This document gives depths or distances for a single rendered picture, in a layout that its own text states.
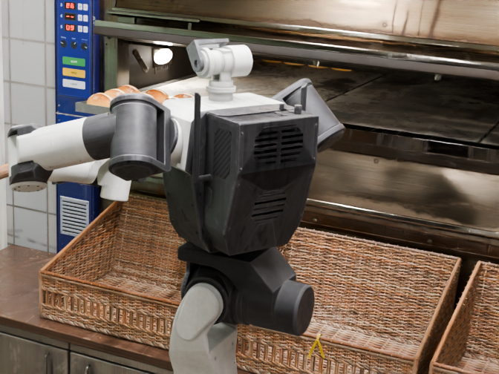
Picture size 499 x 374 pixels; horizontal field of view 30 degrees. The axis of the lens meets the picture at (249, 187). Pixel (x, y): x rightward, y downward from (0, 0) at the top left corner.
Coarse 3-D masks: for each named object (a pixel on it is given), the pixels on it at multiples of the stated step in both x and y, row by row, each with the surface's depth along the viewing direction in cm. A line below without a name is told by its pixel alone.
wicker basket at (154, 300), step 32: (96, 224) 301; (160, 224) 308; (64, 256) 287; (96, 256) 305; (128, 256) 313; (64, 288) 275; (96, 288) 269; (128, 288) 304; (160, 288) 305; (64, 320) 277; (96, 320) 272; (128, 320) 280; (160, 320) 282
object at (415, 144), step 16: (352, 128) 278; (368, 128) 279; (384, 144) 275; (400, 144) 273; (416, 144) 271; (432, 144) 269; (448, 144) 267; (464, 144) 266; (480, 144) 267; (480, 160) 264; (496, 160) 262
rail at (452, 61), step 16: (160, 32) 281; (176, 32) 279; (192, 32) 277; (208, 32) 275; (304, 48) 263; (320, 48) 261; (336, 48) 259; (352, 48) 257; (448, 64) 247; (464, 64) 245; (480, 64) 244; (496, 64) 242
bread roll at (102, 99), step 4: (92, 96) 283; (96, 96) 282; (100, 96) 282; (104, 96) 282; (108, 96) 282; (88, 100) 284; (92, 100) 282; (96, 100) 282; (100, 100) 281; (104, 100) 281; (108, 100) 281; (92, 104) 282; (96, 104) 282; (100, 104) 281; (104, 104) 281; (108, 104) 281
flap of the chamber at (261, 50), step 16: (96, 32) 290; (112, 32) 288; (128, 32) 286; (144, 32) 284; (256, 48) 269; (272, 48) 267; (288, 48) 265; (336, 64) 276; (352, 64) 260; (368, 64) 256; (384, 64) 254; (400, 64) 252; (416, 64) 250; (432, 64) 249; (480, 80) 257; (496, 80) 243
